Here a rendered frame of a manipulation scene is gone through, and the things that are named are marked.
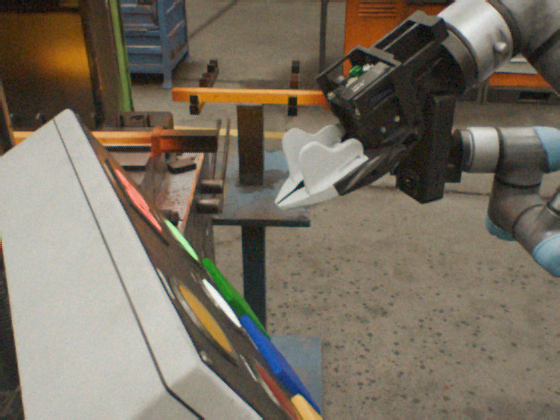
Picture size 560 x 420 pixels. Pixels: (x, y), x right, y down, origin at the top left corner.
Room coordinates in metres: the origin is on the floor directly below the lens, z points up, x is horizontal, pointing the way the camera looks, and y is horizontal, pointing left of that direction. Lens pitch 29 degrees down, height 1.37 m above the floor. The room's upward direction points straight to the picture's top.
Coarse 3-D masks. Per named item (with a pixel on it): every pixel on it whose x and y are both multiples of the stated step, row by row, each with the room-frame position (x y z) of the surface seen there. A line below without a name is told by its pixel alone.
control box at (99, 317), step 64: (64, 128) 0.45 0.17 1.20; (0, 192) 0.40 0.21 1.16; (64, 192) 0.35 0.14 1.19; (128, 192) 0.37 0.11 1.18; (64, 256) 0.28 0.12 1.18; (128, 256) 0.26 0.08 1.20; (192, 256) 0.43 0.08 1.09; (64, 320) 0.23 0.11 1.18; (128, 320) 0.22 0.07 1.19; (192, 320) 0.23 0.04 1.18; (64, 384) 0.19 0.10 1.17; (128, 384) 0.18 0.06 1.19; (192, 384) 0.18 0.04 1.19; (256, 384) 0.24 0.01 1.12
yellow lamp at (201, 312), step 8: (184, 288) 0.26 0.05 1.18; (184, 296) 0.25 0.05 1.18; (192, 296) 0.26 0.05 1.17; (192, 304) 0.24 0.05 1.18; (200, 304) 0.26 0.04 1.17; (200, 312) 0.24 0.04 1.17; (208, 320) 0.24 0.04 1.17; (208, 328) 0.23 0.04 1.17; (216, 328) 0.24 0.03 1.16; (216, 336) 0.23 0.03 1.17; (224, 336) 0.25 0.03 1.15; (224, 344) 0.24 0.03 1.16
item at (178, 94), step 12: (180, 96) 1.26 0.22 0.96; (204, 96) 1.25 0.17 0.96; (216, 96) 1.25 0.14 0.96; (228, 96) 1.25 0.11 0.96; (240, 96) 1.25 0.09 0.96; (252, 96) 1.24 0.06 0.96; (264, 96) 1.24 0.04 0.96; (276, 96) 1.24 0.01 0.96; (300, 96) 1.24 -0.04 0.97; (312, 96) 1.24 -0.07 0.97; (324, 96) 1.23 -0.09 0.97; (324, 108) 1.22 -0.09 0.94
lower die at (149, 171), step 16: (16, 128) 0.98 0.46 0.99; (32, 128) 0.98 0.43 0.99; (96, 128) 0.98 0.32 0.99; (112, 128) 0.98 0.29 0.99; (128, 128) 0.98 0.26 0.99; (144, 128) 0.98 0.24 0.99; (16, 144) 0.89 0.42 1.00; (112, 144) 0.89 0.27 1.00; (128, 144) 0.89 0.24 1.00; (144, 144) 0.89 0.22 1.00; (128, 160) 0.85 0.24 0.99; (144, 160) 0.85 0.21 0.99; (160, 160) 0.94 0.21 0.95; (144, 176) 0.82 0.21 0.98; (160, 176) 0.93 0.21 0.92
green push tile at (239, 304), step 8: (208, 264) 0.48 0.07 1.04; (216, 272) 0.47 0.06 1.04; (216, 280) 0.46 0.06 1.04; (224, 280) 0.46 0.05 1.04; (224, 288) 0.45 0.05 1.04; (232, 288) 0.48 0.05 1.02; (224, 296) 0.44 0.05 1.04; (232, 296) 0.43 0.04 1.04; (240, 296) 0.49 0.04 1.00; (232, 304) 0.43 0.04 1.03; (240, 304) 0.43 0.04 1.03; (240, 312) 0.43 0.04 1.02; (248, 312) 0.44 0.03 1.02; (256, 320) 0.45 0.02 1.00
